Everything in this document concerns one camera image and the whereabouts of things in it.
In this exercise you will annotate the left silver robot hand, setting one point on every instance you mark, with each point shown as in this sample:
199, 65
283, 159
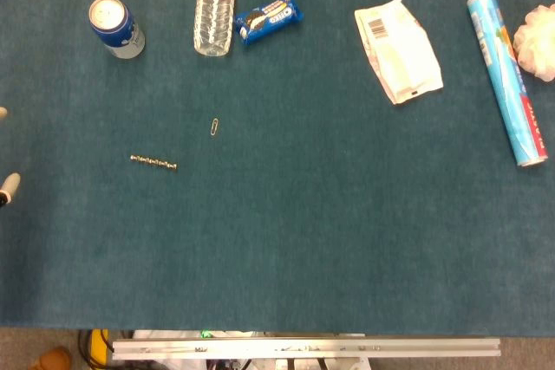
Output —
10, 183

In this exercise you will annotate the silver bead chain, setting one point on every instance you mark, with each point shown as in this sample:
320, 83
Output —
153, 163

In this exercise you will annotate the blue and white soda can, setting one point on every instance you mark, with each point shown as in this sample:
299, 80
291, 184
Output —
117, 27

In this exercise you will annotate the silver paper clip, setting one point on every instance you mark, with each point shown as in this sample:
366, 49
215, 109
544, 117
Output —
214, 127

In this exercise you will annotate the teal felt table cloth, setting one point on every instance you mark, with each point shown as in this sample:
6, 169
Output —
277, 222

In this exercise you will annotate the clear plastic water bottle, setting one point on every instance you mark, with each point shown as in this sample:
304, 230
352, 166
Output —
214, 6

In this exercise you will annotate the blue Oreo cookie pack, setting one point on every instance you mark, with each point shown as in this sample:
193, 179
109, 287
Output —
269, 19

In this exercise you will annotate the white crumpled paper bag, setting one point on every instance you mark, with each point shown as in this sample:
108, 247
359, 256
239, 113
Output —
399, 51

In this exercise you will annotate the light blue plastic wrap roll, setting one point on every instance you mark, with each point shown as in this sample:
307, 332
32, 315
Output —
505, 79

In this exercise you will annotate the white mesh bath sponge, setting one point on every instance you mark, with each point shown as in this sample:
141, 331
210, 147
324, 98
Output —
537, 43

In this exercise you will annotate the aluminium profile rail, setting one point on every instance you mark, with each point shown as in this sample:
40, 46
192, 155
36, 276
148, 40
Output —
303, 348

